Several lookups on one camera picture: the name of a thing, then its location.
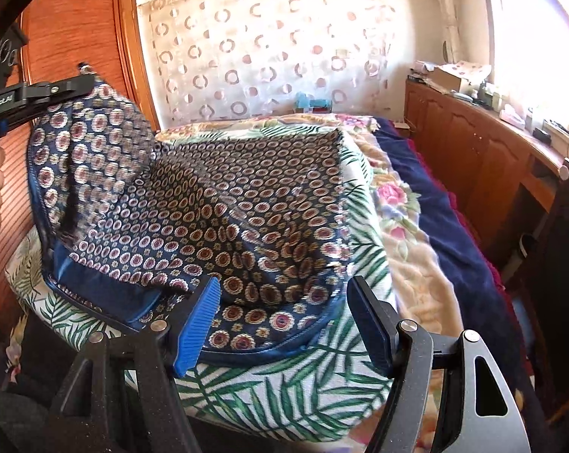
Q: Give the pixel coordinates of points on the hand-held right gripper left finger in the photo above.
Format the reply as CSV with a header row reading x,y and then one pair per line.
x,y
194,330

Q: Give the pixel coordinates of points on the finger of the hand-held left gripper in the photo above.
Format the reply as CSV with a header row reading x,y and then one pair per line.
x,y
62,88

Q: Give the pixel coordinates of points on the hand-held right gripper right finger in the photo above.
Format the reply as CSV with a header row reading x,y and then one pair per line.
x,y
369,321

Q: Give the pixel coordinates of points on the navy circle-patterned shirt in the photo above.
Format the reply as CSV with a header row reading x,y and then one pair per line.
x,y
246,198

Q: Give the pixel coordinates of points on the wooden louvred wardrobe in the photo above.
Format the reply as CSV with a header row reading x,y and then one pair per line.
x,y
76,23

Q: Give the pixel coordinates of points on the floral blanket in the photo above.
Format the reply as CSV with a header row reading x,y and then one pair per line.
x,y
397,207

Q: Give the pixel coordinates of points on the navy blanket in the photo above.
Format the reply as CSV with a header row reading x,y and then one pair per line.
x,y
445,226

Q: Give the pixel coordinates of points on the low wooden cabinet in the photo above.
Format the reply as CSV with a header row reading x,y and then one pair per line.
x,y
454,141

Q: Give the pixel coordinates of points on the black chair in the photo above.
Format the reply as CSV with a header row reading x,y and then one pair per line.
x,y
562,269

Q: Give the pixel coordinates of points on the sheer circle-print curtain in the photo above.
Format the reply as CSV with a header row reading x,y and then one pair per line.
x,y
275,47

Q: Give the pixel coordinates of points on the blue box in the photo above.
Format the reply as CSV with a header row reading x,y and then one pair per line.
x,y
305,102

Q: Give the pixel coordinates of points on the cardboard box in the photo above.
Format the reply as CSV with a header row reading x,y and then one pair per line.
x,y
447,79

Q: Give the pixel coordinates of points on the spotted white bag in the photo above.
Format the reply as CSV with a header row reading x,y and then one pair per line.
x,y
468,68

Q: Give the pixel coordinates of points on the white tied window curtain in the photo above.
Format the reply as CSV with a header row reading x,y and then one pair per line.
x,y
449,19

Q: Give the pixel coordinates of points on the wooden framed window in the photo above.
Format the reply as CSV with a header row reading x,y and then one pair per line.
x,y
539,56

